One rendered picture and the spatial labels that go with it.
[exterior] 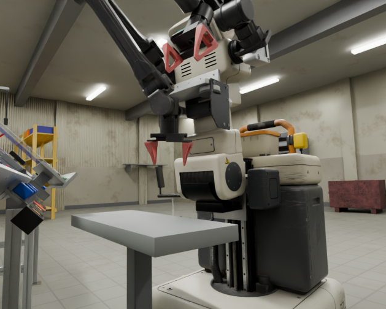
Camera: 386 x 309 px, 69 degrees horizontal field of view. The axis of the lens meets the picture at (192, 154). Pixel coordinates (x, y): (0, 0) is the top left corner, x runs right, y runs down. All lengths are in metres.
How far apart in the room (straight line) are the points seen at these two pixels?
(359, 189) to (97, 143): 7.52
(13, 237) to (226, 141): 0.72
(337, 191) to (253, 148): 5.80
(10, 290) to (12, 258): 0.09
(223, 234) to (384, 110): 7.53
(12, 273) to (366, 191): 6.49
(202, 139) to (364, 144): 7.23
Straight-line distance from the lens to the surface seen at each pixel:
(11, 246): 1.00
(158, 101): 0.78
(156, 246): 0.59
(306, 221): 1.15
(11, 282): 1.02
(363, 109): 8.25
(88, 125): 9.79
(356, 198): 6.92
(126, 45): 0.90
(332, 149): 8.42
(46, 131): 7.00
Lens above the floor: 0.70
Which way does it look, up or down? 6 degrees up
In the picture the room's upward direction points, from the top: 1 degrees counter-clockwise
